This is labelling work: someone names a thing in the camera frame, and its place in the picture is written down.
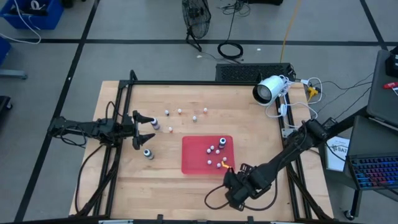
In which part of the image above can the white paper sheet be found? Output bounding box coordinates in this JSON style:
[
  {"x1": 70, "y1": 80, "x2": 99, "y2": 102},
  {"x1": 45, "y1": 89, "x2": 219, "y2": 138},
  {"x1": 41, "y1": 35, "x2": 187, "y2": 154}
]
[{"x1": 325, "y1": 135, "x2": 351, "y2": 172}]

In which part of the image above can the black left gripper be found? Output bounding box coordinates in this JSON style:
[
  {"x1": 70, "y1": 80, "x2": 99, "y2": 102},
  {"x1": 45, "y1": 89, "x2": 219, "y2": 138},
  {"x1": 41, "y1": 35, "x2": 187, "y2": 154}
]
[{"x1": 116, "y1": 110, "x2": 157, "y2": 151}]

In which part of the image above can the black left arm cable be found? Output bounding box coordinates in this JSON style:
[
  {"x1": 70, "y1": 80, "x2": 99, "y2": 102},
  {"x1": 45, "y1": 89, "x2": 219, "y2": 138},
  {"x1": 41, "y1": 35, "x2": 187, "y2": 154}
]
[{"x1": 74, "y1": 142, "x2": 108, "y2": 215}]

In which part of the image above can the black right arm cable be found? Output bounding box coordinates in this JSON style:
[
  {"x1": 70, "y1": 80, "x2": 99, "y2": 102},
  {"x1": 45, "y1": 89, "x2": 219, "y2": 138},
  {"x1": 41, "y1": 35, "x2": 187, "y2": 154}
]
[{"x1": 204, "y1": 183, "x2": 278, "y2": 213}]

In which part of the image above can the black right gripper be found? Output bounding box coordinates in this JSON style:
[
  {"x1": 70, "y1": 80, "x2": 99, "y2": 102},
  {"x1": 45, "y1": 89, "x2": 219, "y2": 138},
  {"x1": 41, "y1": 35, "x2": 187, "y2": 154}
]
[{"x1": 223, "y1": 162, "x2": 254, "y2": 210}]

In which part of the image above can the red translucent plastic bin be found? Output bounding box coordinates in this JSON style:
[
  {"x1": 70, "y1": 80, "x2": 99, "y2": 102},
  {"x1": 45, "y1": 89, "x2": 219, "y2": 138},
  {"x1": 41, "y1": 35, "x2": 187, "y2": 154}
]
[{"x1": 181, "y1": 134, "x2": 236, "y2": 176}]

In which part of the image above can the grey equipment cart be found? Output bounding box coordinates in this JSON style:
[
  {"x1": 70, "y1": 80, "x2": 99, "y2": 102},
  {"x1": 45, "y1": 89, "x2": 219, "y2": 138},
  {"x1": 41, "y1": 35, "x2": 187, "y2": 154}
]
[{"x1": 343, "y1": 115, "x2": 398, "y2": 220}]

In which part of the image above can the black device on desk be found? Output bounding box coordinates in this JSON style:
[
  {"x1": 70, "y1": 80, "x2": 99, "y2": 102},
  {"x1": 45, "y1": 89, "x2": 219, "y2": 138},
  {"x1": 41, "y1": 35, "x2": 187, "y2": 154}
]
[{"x1": 385, "y1": 45, "x2": 398, "y2": 78}]

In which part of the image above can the black floor fan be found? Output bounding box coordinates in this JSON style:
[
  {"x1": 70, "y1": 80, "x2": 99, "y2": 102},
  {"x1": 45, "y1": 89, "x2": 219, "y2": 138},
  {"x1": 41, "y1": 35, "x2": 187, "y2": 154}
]
[{"x1": 181, "y1": 0, "x2": 212, "y2": 53}]

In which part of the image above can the white lamp cable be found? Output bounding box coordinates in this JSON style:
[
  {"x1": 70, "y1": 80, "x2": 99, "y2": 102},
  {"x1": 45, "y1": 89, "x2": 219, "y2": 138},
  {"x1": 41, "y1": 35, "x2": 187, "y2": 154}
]
[{"x1": 265, "y1": 75, "x2": 323, "y2": 129}]

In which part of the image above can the grey floor plate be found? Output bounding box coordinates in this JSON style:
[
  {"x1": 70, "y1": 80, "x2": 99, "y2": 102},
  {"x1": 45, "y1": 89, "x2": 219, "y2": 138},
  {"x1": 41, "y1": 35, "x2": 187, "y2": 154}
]
[{"x1": 0, "y1": 69, "x2": 28, "y2": 80}]

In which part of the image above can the backlit keyboard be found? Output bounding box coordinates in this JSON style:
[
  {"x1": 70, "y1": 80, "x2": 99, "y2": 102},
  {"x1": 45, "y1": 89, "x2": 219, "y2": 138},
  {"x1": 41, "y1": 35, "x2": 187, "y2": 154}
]
[{"x1": 347, "y1": 154, "x2": 398, "y2": 191}]

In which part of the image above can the black aluminium table frame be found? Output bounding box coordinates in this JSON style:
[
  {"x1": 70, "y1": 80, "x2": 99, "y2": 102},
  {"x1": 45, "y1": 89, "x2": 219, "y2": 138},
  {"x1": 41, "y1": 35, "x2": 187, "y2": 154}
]
[{"x1": 68, "y1": 69, "x2": 336, "y2": 224}]

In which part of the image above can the blue plastic crate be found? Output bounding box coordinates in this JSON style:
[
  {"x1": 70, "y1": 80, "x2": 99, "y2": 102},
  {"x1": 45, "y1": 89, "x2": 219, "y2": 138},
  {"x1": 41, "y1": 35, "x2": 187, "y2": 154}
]
[{"x1": 0, "y1": 0, "x2": 65, "y2": 31}]

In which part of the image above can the black coiled cable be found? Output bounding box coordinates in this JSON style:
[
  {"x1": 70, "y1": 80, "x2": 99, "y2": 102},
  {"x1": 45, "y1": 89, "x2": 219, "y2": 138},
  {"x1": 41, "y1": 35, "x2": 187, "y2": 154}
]
[{"x1": 216, "y1": 0, "x2": 251, "y2": 60}]

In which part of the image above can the yellow hanging cable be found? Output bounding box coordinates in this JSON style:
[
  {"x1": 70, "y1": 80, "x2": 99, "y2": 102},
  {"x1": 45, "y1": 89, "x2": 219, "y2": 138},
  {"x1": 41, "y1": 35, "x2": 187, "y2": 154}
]
[{"x1": 279, "y1": 0, "x2": 303, "y2": 63}]

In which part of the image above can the dark grey side desk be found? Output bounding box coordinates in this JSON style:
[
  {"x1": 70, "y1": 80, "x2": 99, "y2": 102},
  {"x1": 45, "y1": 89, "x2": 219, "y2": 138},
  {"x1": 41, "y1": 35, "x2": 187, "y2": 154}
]
[{"x1": 366, "y1": 49, "x2": 398, "y2": 127}]

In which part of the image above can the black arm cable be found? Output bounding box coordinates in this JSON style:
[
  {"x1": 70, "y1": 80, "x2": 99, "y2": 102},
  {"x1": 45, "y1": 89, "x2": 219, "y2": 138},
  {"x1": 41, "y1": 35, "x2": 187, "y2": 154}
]
[
  {"x1": 74, "y1": 142, "x2": 108, "y2": 215},
  {"x1": 204, "y1": 183, "x2": 278, "y2": 213}
]

